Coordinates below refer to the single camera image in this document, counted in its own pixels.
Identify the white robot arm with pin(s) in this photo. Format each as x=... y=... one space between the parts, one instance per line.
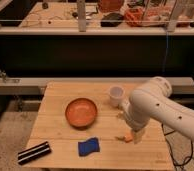
x=151 y=100

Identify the translucent plastic cup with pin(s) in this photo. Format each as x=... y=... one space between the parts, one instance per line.
x=116 y=94

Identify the orange bowl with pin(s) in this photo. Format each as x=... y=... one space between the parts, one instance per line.
x=81 y=112

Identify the white plastic bottle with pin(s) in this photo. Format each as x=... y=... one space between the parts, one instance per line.
x=124 y=104

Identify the orange toy carrot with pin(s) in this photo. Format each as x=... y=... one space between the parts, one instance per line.
x=128 y=137

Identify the blue sponge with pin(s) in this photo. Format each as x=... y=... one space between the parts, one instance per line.
x=89 y=146

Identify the black object on bench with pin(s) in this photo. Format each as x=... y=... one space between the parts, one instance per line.
x=112 y=20

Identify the black striped eraser block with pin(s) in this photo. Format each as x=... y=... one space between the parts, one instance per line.
x=34 y=153

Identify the orange tool box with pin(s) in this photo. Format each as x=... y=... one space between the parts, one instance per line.
x=140 y=17

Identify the wooden background workbench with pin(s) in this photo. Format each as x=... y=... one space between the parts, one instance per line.
x=62 y=15

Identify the grey metal rail beam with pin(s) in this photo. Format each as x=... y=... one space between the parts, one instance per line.
x=37 y=86

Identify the white vertical post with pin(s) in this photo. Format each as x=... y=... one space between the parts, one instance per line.
x=81 y=15

